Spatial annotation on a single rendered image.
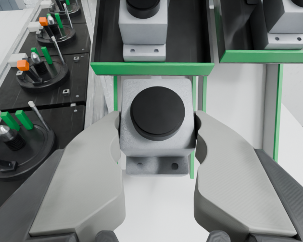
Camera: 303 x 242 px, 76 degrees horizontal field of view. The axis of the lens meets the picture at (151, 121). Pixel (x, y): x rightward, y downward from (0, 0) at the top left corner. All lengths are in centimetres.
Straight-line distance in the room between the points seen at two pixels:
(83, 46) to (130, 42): 58
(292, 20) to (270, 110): 19
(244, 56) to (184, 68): 8
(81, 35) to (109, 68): 65
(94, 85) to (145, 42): 41
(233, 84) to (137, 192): 32
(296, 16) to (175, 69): 13
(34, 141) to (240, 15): 43
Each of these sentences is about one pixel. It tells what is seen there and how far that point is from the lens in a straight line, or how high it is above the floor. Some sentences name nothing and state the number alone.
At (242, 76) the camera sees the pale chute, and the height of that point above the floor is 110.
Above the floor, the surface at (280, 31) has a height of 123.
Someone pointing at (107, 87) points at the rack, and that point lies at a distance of 38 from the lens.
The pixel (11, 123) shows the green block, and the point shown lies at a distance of 49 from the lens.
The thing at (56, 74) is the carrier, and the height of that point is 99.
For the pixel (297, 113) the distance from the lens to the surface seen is 167.
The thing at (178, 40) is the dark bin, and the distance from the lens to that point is 26.
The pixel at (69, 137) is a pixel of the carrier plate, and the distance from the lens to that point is 47.
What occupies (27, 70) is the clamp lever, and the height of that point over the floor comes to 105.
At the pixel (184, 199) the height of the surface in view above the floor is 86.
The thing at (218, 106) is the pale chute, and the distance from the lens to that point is 39.
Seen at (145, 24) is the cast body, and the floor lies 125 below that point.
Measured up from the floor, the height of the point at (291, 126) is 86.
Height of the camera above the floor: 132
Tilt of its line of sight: 50 degrees down
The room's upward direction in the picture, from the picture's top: straight up
